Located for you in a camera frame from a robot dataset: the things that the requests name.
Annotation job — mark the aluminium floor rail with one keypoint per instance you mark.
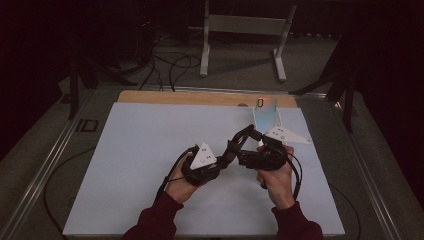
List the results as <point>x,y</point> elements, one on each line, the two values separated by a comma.
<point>370,180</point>
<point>43,166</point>
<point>216,89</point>

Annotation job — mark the white table mat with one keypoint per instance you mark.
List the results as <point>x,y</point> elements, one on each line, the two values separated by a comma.
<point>133,150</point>

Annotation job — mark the white metal stand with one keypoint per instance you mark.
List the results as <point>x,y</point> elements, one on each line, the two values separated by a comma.
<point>245,25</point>

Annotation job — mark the person's right hand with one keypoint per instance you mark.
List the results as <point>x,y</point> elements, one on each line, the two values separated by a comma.
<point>278,186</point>

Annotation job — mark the white plastic tray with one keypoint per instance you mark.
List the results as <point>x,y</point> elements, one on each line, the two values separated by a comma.
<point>256,116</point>

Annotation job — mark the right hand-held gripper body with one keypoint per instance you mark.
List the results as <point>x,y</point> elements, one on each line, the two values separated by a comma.
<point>286,136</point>

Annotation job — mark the black tripod stand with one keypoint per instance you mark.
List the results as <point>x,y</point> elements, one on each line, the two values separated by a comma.
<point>348,100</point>
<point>74,96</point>

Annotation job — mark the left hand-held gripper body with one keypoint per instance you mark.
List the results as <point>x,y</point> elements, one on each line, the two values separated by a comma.
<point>203,158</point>

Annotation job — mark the person's left hand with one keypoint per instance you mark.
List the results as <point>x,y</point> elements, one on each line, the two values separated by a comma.
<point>180,186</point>

